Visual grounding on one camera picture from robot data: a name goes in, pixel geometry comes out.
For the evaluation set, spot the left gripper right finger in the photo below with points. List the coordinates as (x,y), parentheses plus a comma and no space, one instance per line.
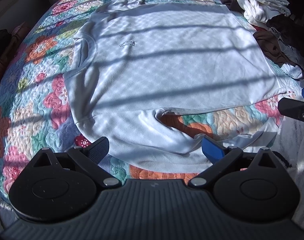
(222,159)

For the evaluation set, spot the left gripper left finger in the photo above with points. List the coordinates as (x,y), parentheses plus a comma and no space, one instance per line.
(87,159)

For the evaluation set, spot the white fleece sweatshirt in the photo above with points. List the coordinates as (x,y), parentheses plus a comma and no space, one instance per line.
(136,61)

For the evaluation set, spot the dark brown garment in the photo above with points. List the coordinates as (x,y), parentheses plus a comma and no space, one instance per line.
(270,47)

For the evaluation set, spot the floral quilted bedspread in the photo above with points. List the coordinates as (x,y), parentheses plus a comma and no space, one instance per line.
(34,109)

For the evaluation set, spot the white patterned garment pile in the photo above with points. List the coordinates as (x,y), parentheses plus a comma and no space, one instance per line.
(258,12)

